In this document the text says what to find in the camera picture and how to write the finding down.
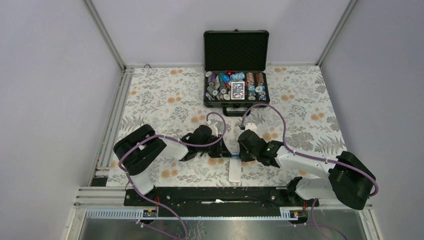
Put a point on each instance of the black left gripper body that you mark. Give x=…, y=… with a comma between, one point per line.
x=213, y=151

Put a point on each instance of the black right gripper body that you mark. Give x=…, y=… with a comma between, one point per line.
x=247, y=156

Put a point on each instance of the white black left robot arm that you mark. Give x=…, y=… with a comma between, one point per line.
x=140, y=148

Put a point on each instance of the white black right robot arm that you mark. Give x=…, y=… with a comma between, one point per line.
x=340, y=177

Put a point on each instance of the playing card deck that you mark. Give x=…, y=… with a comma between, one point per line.
x=237, y=91

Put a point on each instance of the black poker chip case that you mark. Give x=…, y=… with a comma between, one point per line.
x=235, y=56

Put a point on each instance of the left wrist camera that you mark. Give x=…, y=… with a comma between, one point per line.
x=214, y=129

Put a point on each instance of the black mounting base rail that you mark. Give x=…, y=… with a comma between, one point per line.
x=177, y=199

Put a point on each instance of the aluminium frame rail left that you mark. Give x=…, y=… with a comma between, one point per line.
x=89, y=196

